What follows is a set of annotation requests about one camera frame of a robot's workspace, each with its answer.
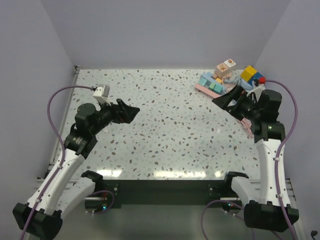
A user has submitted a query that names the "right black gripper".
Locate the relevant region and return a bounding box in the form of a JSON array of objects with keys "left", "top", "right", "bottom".
[{"left": 212, "top": 84, "right": 261, "bottom": 121}]

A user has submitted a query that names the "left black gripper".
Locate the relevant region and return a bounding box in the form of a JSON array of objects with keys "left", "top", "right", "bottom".
[{"left": 90, "top": 96, "right": 139, "bottom": 135}]

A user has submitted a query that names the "pink power strip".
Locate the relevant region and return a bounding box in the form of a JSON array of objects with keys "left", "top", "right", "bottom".
[{"left": 194, "top": 83, "right": 221, "bottom": 99}]

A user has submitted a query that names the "pink strip cord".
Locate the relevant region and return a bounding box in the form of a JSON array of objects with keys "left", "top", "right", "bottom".
[{"left": 237, "top": 117, "right": 254, "bottom": 137}]

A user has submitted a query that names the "blue power strip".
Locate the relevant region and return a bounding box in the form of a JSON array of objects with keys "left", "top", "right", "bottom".
[{"left": 198, "top": 72, "right": 219, "bottom": 88}]

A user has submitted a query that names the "light blue plug adapter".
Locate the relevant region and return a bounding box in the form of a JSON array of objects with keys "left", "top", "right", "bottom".
[{"left": 213, "top": 84, "right": 226, "bottom": 95}]

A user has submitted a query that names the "green plug adapter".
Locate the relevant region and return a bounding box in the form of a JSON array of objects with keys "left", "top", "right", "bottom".
[{"left": 208, "top": 82, "right": 216, "bottom": 91}]

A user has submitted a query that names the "teal plug adapter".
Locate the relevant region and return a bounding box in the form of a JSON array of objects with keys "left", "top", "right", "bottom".
[{"left": 198, "top": 76, "right": 211, "bottom": 88}]

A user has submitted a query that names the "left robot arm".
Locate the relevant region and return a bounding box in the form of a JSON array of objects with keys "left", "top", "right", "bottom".
[{"left": 12, "top": 98, "right": 140, "bottom": 240}]

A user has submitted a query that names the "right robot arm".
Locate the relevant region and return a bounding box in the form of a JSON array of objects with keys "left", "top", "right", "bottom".
[{"left": 212, "top": 85, "right": 299, "bottom": 233}]

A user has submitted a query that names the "peach cube socket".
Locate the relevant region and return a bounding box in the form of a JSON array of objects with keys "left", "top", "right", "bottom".
[{"left": 215, "top": 58, "right": 237, "bottom": 79}]

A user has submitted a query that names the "yellow and blue cube socket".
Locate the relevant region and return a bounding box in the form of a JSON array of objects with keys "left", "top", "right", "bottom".
[{"left": 240, "top": 65, "right": 263, "bottom": 90}]

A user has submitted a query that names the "peach socket coiled cord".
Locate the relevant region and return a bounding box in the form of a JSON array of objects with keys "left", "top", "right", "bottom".
[{"left": 223, "top": 78, "right": 237, "bottom": 94}]

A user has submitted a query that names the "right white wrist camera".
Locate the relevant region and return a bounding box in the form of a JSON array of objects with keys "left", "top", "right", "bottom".
[{"left": 246, "top": 76, "right": 266, "bottom": 103}]

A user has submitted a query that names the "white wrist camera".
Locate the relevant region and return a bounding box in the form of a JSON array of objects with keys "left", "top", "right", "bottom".
[
  {"left": 93, "top": 84, "right": 111, "bottom": 105},
  {"left": 246, "top": 76, "right": 266, "bottom": 103}
]

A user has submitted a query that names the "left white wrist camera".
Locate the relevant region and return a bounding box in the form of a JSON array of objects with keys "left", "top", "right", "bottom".
[{"left": 93, "top": 84, "right": 111, "bottom": 105}]

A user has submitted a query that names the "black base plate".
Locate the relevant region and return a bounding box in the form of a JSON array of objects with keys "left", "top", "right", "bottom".
[{"left": 74, "top": 179, "right": 253, "bottom": 218}]

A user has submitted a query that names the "aluminium frame rail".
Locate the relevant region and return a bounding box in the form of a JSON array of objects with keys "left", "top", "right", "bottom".
[{"left": 32, "top": 177, "right": 297, "bottom": 201}]

